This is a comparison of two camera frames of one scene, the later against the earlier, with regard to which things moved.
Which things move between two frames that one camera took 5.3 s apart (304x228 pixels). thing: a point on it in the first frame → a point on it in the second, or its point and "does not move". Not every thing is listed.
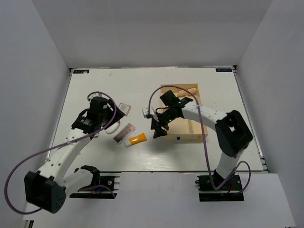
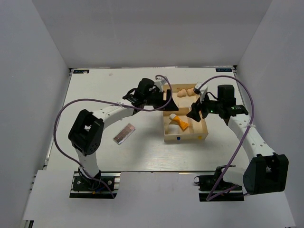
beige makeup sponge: (182, 93) does not move
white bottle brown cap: (112, 128) → (173, 128)
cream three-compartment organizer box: (188, 128) does not move
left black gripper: (118, 113) → (162, 102)
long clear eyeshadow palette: (125, 131) does not move
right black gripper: (157, 127) → (195, 108)
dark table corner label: (219, 70) does not move
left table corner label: (80, 71) does not move
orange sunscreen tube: (135, 139) → (184, 125)
